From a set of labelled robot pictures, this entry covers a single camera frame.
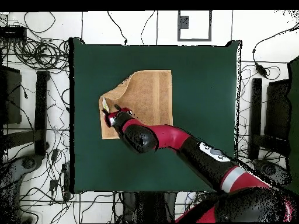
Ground tan terry towel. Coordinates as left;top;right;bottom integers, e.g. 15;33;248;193
98;69;174;140

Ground dark green table cloth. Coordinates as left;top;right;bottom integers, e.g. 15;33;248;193
69;37;242;194

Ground black bar stand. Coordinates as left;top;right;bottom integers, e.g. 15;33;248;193
3;70;50;156

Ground large black box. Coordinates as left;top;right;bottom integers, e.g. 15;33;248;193
0;65;22;125

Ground black metal stand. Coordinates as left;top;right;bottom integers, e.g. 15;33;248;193
121;191;177;223

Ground dark chair base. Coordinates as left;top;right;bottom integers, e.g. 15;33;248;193
253;159;293;187
0;153;45;223

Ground small black box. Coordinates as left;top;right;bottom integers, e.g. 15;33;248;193
0;25;27;42

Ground black upright bar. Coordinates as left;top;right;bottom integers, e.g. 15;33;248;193
251;78;263;160

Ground black square case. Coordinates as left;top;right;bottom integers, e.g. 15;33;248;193
265;79;291;141

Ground green cloth sheet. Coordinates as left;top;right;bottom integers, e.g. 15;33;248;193
275;55;299;198

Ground thin black cable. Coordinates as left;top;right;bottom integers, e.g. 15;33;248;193
140;10;156;45
107;10;128;46

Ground coiled black cables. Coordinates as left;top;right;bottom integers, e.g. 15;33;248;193
12;38;71;71

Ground grey square floor frame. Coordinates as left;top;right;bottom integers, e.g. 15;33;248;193
177;10;213;42

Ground black power adaptor cable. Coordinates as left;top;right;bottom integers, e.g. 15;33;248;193
252;22;299;79

